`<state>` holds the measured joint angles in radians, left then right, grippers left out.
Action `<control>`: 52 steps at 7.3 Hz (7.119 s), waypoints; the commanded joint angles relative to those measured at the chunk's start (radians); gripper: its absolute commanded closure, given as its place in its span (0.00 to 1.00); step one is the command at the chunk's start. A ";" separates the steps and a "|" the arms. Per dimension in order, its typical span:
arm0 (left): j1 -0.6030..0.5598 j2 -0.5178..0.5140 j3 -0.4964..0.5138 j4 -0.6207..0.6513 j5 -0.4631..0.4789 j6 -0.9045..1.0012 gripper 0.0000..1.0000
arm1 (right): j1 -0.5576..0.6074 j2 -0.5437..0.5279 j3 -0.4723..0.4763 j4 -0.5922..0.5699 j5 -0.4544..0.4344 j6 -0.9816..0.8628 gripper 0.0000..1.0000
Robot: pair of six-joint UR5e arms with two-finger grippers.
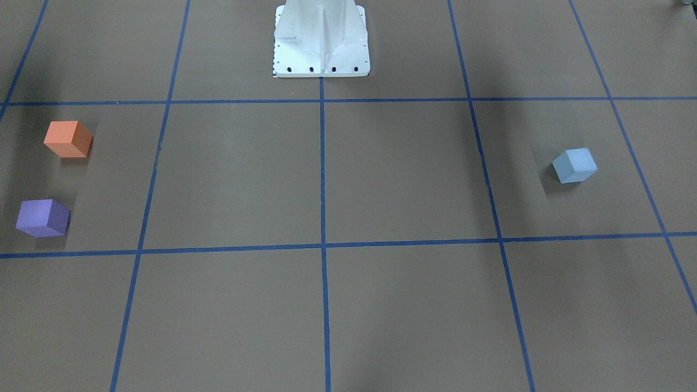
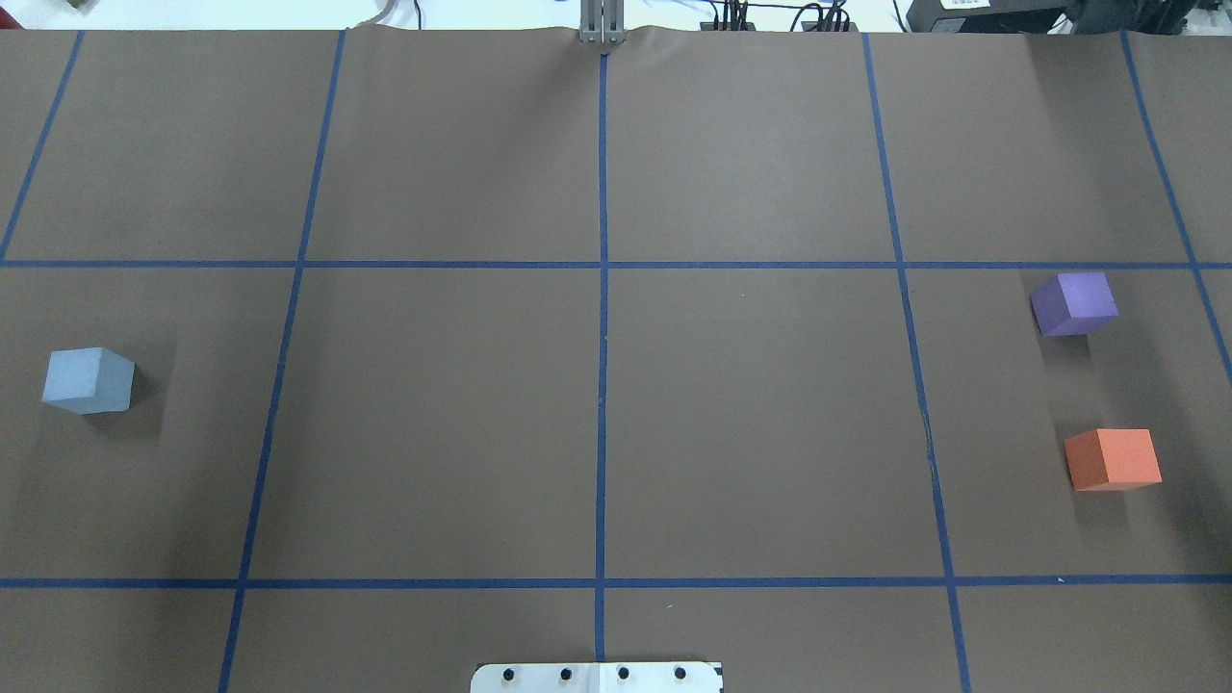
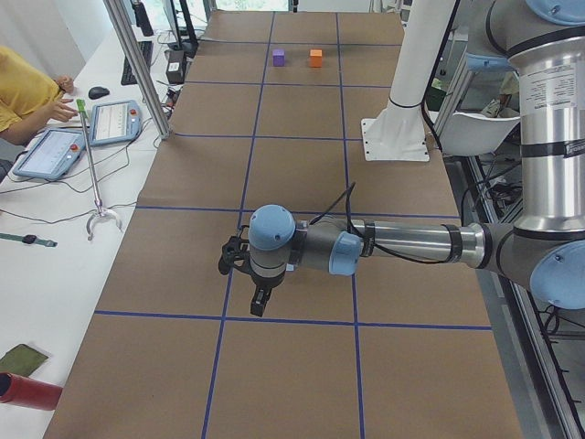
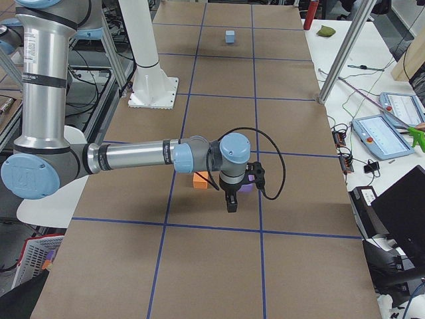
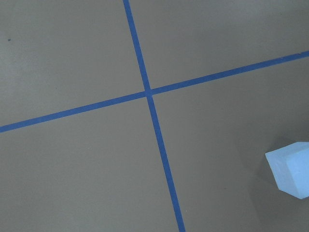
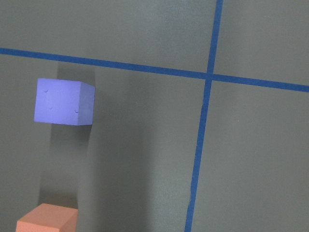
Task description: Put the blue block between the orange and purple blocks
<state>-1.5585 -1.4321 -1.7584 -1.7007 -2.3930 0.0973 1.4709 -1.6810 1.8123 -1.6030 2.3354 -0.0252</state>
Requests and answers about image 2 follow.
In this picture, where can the black power strip with plugs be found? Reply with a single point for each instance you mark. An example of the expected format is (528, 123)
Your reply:
(842, 25)

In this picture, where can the purple foam block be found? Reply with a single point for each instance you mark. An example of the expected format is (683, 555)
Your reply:
(1073, 303)

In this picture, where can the light blue foam block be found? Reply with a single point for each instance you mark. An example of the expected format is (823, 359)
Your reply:
(95, 380)

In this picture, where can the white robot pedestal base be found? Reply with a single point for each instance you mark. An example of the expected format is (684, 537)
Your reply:
(636, 676)

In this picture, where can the silver aluminium frame post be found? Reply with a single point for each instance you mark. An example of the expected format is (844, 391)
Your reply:
(602, 22)

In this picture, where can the orange foam block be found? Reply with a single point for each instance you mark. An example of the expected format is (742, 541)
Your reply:
(1112, 460)

